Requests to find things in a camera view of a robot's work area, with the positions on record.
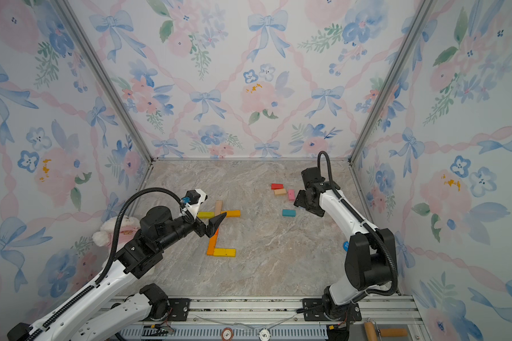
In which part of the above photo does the lime yellow block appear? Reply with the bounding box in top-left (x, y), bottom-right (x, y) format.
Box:
top-left (197, 212), bottom-right (215, 219)

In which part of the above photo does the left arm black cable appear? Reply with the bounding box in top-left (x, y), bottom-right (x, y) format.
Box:
top-left (23, 187), bottom-right (184, 341)

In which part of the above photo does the red block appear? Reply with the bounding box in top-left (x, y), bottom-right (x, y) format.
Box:
top-left (271, 183), bottom-right (284, 190)

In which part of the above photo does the tan wood block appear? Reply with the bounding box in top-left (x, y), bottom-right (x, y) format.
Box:
top-left (274, 188), bottom-right (287, 196)

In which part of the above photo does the wooden handle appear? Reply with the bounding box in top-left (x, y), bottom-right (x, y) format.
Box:
top-left (364, 321), bottom-right (408, 341)

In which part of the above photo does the amber yellow block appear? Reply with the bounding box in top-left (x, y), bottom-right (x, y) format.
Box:
top-left (223, 210), bottom-right (241, 217)

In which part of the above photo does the teal block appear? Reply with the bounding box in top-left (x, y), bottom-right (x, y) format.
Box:
top-left (282, 209), bottom-right (296, 217)

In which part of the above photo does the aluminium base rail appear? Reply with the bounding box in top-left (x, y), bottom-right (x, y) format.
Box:
top-left (112, 296), bottom-right (430, 340)

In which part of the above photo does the white plush bear pink shirt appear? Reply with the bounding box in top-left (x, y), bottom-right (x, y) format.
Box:
top-left (92, 217), bottom-right (140, 251)

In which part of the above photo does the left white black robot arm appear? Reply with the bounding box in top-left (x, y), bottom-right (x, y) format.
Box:
top-left (7, 206), bottom-right (227, 340)

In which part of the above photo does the yellow long block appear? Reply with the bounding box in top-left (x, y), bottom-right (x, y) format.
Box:
top-left (213, 248), bottom-right (236, 257)

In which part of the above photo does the orange small block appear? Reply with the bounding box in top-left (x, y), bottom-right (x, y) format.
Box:
top-left (206, 237), bottom-right (217, 256)

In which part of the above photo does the natural wood block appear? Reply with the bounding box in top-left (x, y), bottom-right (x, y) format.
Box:
top-left (214, 200), bottom-right (223, 216)

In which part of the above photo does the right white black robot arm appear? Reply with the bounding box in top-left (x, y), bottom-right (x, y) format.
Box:
top-left (294, 167), bottom-right (398, 321)

